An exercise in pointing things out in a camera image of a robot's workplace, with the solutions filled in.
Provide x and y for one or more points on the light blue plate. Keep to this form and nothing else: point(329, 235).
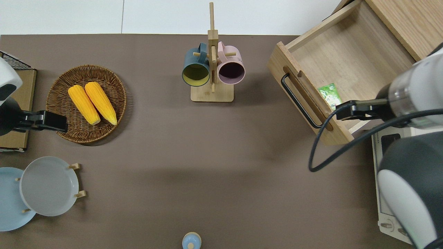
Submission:
point(10, 207)

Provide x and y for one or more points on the wooden mug tree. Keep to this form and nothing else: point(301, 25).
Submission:
point(211, 95)

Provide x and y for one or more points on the wooden plate rack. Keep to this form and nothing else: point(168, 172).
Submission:
point(80, 194)

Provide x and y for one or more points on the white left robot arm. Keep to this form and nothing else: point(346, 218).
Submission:
point(7, 76)

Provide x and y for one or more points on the brown wicker basket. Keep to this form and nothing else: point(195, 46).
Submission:
point(62, 90)

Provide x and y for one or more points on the small blue round bell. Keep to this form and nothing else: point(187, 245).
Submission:
point(191, 240)

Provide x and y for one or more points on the yellow corn cob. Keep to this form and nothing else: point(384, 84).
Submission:
point(83, 103)
point(100, 102)

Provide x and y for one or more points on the dark blue mug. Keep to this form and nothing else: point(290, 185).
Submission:
point(193, 58)

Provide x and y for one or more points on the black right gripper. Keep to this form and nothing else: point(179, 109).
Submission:
point(363, 110)

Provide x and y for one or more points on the grey plate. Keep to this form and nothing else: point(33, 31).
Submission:
point(48, 186)

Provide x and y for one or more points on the green packet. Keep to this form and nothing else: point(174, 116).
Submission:
point(330, 95)

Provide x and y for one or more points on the white toaster oven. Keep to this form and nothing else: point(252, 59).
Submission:
point(382, 211)

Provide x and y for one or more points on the pink mug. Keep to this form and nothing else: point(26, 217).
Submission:
point(233, 58)

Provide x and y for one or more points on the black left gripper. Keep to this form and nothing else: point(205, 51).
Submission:
point(55, 122)

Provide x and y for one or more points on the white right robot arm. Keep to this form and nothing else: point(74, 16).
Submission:
point(415, 93)

